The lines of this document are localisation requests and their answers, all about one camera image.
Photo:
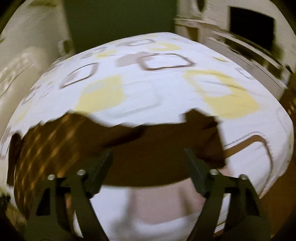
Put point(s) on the black flat television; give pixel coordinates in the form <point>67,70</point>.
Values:
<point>253,26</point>

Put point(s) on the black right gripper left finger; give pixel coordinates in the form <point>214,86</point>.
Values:
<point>48,217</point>

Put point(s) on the white vanity dresser with mirror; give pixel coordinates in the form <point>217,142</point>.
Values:
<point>196,20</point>

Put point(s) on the white patterned bed quilt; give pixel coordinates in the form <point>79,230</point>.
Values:
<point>147,98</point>

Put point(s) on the white tv cabinet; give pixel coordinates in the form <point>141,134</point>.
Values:
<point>256,62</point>

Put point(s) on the cream tufted leather headboard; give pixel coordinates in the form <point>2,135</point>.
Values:
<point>19,75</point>

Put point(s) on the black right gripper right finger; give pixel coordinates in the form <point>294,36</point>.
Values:
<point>232,208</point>

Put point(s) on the dark green curtain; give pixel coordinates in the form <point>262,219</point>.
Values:
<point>95,22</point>

